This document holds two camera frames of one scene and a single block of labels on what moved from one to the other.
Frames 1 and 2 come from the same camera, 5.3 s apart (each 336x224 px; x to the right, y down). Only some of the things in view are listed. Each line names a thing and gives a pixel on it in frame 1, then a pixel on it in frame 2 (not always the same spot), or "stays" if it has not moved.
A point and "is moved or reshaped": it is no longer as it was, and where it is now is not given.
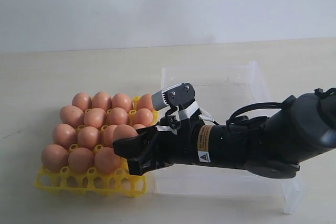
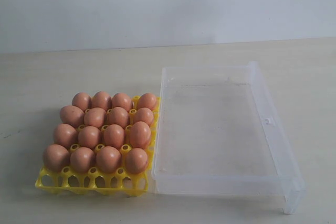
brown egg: (123, 100) stays
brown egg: (123, 131) is moved or reshaped
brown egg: (106, 161) stays
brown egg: (107, 135) stays
